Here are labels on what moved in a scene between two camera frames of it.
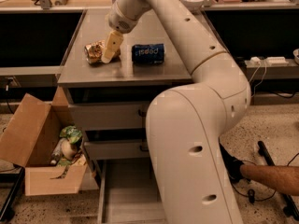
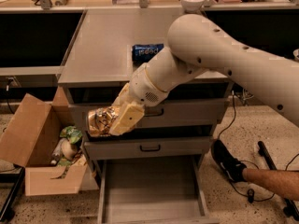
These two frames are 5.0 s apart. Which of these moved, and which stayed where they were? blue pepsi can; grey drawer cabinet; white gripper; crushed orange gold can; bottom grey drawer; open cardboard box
Moved: crushed orange gold can; white gripper
Stayed: blue pepsi can; bottom grey drawer; grey drawer cabinet; open cardboard box
